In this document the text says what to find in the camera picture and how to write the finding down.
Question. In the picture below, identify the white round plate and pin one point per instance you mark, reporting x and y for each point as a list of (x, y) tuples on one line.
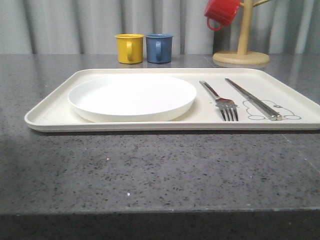
[(132, 98)]

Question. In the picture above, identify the silver metal chopstick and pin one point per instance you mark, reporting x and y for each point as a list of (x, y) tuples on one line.
[(256, 109), (266, 110)]

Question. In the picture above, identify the red mug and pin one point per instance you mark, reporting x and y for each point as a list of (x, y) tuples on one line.
[(221, 13)]

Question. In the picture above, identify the cream rabbit print tray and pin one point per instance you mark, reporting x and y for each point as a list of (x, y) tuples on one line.
[(56, 114)]

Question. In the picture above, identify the wooden mug tree stand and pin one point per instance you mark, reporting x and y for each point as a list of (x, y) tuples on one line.
[(242, 56)]

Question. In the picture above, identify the yellow mug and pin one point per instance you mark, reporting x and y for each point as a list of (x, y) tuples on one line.
[(130, 48)]

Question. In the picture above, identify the blue mug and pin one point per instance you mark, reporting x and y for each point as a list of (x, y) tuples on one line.
[(159, 48)]

